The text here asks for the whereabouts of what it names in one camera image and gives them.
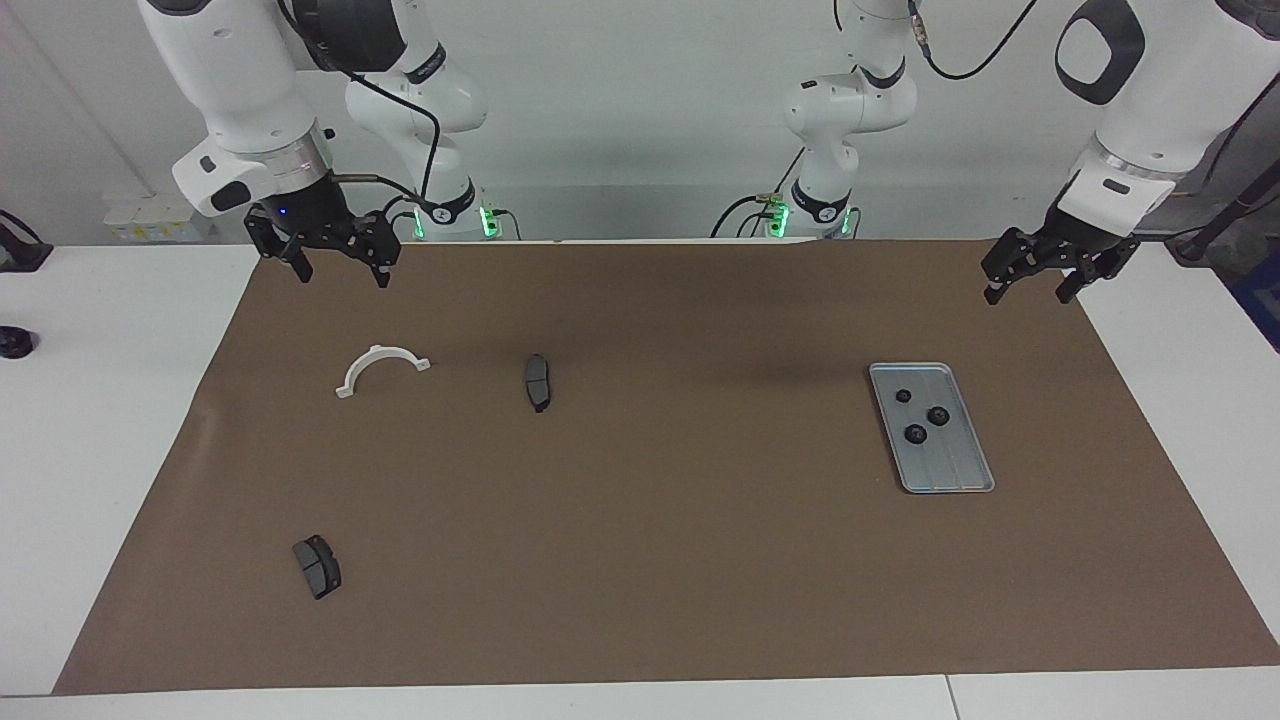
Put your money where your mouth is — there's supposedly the silver metal tray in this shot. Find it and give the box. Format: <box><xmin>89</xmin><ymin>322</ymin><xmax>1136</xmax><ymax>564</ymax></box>
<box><xmin>868</xmin><ymin>362</ymin><xmax>996</xmax><ymax>495</ymax></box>

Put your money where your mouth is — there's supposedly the blue box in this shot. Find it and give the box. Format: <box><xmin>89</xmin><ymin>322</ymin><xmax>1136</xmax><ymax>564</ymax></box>
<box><xmin>1230</xmin><ymin>250</ymin><xmax>1280</xmax><ymax>351</ymax></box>

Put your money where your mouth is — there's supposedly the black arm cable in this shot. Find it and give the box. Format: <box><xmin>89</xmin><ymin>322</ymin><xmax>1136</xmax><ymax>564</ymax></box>
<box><xmin>275</xmin><ymin>0</ymin><xmax>443</xmax><ymax>216</ymax></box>
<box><xmin>905</xmin><ymin>0</ymin><xmax>1038</xmax><ymax>81</ymax></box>

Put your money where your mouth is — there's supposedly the black clamp mount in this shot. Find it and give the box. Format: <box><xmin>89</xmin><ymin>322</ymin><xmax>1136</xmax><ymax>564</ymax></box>
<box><xmin>0</xmin><ymin>210</ymin><xmax>54</xmax><ymax>273</ymax></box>

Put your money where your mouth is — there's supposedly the black stand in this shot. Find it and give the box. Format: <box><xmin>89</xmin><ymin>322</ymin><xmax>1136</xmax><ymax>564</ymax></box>
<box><xmin>1165</xmin><ymin>150</ymin><xmax>1280</xmax><ymax>266</ymax></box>

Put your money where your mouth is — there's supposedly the brown table mat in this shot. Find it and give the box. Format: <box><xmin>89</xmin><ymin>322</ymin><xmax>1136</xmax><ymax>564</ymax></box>
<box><xmin>52</xmin><ymin>238</ymin><xmax>1280</xmax><ymax>696</ymax></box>

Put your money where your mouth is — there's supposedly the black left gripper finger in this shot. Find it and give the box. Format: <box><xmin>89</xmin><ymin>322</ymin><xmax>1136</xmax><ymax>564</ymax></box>
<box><xmin>981</xmin><ymin>228</ymin><xmax>1053</xmax><ymax>307</ymax></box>
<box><xmin>1056</xmin><ymin>240</ymin><xmax>1141</xmax><ymax>305</ymax></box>

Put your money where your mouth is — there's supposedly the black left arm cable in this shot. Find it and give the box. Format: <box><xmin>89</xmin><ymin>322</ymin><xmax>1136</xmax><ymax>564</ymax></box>
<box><xmin>905</xmin><ymin>0</ymin><xmax>1038</xmax><ymax>81</ymax></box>

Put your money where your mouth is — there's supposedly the white curved plastic bracket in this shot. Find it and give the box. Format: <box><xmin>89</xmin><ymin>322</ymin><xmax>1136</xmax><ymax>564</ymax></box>
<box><xmin>335</xmin><ymin>344</ymin><xmax>432</xmax><ymax>400</ymax></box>

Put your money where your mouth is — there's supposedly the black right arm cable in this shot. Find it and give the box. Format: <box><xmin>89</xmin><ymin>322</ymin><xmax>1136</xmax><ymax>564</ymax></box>
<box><xmin>275</xmin><ymin>0</ymin><xmax>443</xmax><ymax>216</ymax></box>

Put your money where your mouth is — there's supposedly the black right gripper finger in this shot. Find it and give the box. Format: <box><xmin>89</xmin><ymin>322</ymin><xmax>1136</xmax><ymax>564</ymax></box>
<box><xmin>244</xmin><ymin>210</ymin><xmax>314</xmax><ymax>285</ymax></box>
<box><xmin>344</xmin><ymin>211</ymin><xmax>402</xmax><ymax>291</ymax></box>

